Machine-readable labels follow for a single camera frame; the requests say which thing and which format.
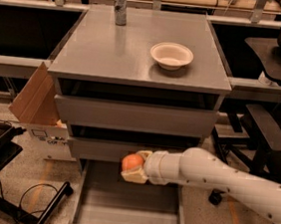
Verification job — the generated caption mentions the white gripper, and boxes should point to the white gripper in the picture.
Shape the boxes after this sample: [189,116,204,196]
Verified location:
[121,150,180,185]

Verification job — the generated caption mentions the orange fruit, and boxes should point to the orange fruit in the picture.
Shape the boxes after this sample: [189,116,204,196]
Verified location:
[122,153,144,171]

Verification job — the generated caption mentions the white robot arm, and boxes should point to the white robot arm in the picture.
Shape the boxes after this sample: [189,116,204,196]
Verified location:
[121,147,281,224]

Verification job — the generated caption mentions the grey open bottom drawer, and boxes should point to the grey open bottom drawer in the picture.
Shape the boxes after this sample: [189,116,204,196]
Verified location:
[68,160,185,224]

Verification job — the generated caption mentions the grey middle drawer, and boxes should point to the grey middle drawer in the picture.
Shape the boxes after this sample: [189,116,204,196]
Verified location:
[68,136,183,162]

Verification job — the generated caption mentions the grey drawer cabinet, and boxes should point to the grey drawer cabinet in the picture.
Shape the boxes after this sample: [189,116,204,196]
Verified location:
[36,0,240,190]

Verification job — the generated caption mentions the grey top drawer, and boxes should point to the grey top drawer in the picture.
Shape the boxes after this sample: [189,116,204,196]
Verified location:
[55,95,218,138]

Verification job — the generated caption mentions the white paper bowl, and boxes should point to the white paper bowl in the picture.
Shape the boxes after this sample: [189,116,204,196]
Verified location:
[149,42,193,71]

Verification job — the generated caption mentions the brown cardboard box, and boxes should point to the brown cardboard box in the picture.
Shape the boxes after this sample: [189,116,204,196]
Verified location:
[9,63,75,161]

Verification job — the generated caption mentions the black office chair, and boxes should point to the black office chair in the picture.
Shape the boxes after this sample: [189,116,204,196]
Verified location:
[202,78,281,224]

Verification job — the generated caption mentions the silver drink can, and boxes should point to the silver drink can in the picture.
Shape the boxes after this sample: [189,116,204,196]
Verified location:
[114,0,128,26]

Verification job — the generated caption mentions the black floor cable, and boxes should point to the black floor cable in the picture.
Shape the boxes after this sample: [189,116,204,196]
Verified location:
[13,180,61,224]

